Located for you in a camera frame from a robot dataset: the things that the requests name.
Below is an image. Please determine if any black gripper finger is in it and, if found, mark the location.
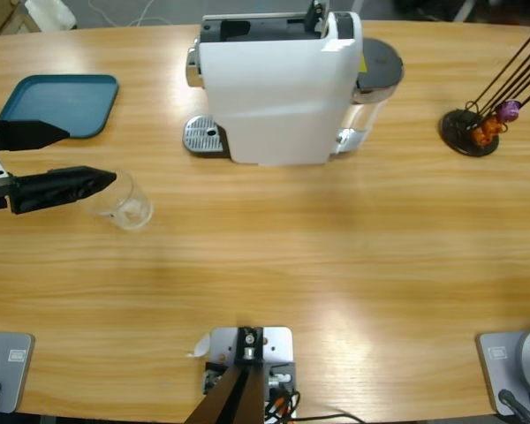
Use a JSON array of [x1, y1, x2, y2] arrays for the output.
[[0, 115, 71, 152], [8, 166, 117, 216]]

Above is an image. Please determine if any chrome drip tray grate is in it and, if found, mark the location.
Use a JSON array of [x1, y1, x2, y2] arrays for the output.
[[183, 114, 227, 159]]

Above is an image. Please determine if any orange and black wire bundle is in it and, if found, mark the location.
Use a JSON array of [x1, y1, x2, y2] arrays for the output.
[[264, 388, 301, 420]]

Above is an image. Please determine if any clear water tank dark lid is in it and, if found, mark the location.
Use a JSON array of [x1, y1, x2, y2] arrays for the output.
[[349, 37, 405, 133]]

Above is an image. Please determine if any white floor cable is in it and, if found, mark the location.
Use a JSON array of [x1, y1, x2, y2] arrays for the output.
[[87, 0, 173, 28]]

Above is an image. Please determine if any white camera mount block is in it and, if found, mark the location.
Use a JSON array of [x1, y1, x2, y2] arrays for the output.
[[208, 326, 298, 419]]

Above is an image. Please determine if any thin black cable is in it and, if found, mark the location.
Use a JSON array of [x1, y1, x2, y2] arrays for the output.
[[291, 413, 366, 424]]

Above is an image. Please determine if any white capsule coffee machine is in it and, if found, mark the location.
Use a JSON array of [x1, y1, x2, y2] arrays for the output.
[[183, 11, 375, 169]]

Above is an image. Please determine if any purple coffee capsule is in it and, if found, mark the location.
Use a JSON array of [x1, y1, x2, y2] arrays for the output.
[[499, 100, 521, 121]]

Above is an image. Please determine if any cardboard box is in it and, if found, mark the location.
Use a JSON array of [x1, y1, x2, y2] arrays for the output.
[[0, 0, 23, 37]]

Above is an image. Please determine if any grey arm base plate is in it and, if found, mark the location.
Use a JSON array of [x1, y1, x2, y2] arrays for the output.
[[475, 329, 530, 417], [0, 330, 35, 415]]

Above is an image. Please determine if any clear glass cup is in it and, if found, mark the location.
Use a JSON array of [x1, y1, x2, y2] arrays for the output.
[[81, 170, 155, 232]]

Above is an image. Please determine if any white plastic bag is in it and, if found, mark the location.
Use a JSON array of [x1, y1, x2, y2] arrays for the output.
[[25, 0, 79, 31]]

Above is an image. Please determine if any teal plastic tray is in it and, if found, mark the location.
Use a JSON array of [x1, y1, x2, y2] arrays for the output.
[[0, 73, 120, 140]]

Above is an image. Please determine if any black capsule holder with rods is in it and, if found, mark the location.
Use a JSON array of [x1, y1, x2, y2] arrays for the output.
[[439, 28, 530, 158]]

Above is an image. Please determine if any white tape piece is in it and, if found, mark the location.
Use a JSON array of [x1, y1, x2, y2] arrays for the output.
[[185, 333, 212, 359]]

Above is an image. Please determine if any dark camera post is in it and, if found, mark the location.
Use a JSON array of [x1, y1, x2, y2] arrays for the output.
[[185, 326, 266, 424]]

